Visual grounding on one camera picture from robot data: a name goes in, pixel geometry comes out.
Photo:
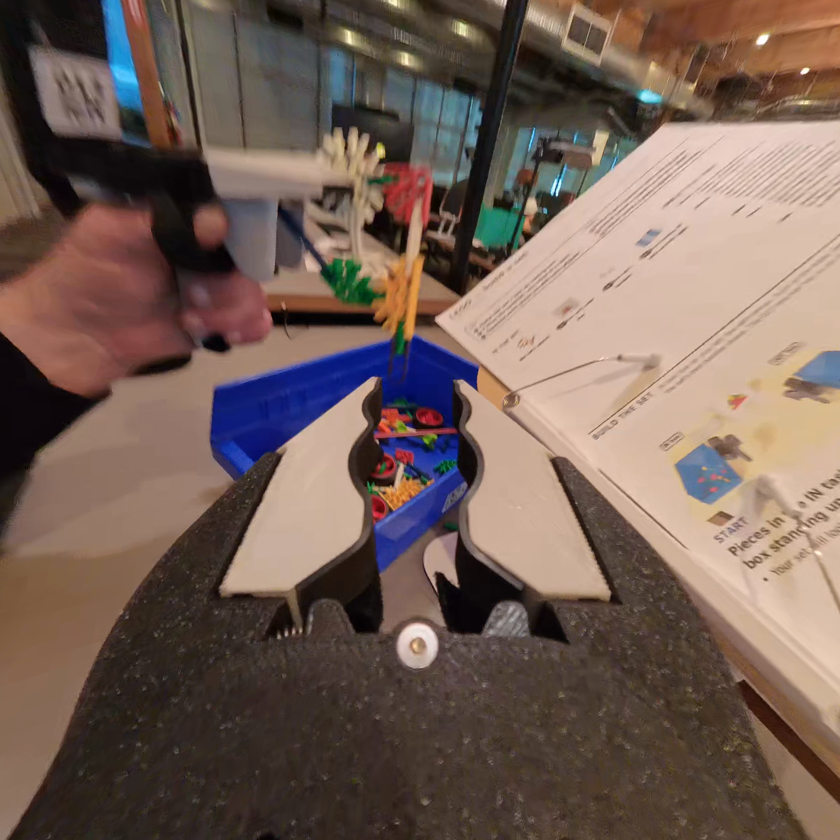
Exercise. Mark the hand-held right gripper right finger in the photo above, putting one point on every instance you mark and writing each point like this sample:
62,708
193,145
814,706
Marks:
531,525

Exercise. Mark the person's left hand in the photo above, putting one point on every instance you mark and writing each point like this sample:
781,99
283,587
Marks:
98,295

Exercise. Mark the red wheel with black tyre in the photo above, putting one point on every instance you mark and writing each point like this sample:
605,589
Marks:
384,466
426,417

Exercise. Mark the metal ventilation duct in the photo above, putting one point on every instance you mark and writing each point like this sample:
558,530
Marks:
459,33

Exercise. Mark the pile of colourful construction pieces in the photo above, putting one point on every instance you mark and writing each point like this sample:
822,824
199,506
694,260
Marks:
407,485

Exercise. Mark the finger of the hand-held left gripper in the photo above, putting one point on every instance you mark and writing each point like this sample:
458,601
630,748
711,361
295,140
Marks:
275,174

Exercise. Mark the blue parts bin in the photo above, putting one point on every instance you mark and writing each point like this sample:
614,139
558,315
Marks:
295,394

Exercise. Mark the white document stand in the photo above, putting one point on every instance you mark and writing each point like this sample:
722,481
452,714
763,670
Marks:
441,558

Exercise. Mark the printed instruction sheet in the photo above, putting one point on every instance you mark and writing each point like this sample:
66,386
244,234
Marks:
689,295

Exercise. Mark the black pole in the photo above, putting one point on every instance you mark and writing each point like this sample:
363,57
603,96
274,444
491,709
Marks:
492,131

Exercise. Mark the wooden post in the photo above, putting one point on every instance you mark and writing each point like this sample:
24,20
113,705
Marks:
148,65

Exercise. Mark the green storage tub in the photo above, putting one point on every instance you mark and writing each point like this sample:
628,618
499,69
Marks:
499,223

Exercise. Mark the colourful construction toy model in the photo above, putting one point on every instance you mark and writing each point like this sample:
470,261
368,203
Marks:
397,295

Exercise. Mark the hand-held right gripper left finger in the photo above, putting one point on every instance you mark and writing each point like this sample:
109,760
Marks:
302,518

